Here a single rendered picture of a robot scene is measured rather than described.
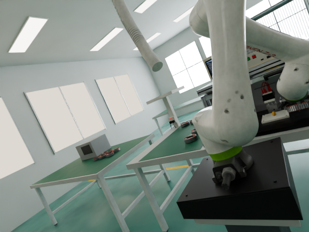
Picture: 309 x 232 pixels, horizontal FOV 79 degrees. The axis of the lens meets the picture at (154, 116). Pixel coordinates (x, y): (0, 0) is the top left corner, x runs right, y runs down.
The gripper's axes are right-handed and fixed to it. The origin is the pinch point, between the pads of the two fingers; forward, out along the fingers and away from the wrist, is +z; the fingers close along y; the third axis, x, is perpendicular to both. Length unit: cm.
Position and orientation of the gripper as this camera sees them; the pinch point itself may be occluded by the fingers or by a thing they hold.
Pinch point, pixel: (297, 103)
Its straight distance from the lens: 129.2
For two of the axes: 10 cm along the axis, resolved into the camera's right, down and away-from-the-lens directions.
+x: -1.2, -9.4, 3.1
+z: 6.4, 1.7, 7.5
